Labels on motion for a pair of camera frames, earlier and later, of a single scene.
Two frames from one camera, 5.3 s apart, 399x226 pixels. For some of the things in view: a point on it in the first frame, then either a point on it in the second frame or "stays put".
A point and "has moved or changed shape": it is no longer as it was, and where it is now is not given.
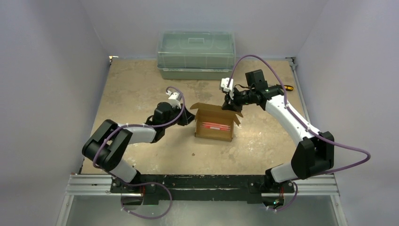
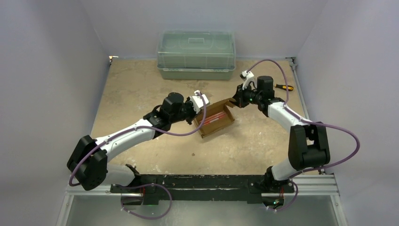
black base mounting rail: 155,188 stays put
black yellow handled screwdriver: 288,87 stays put
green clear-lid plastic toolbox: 196,54 stays put
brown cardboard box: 213,122 has moved or changed shape
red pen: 216,128 -> 214,118
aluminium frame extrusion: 82,185 stays put
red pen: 216,126 -> 212,120
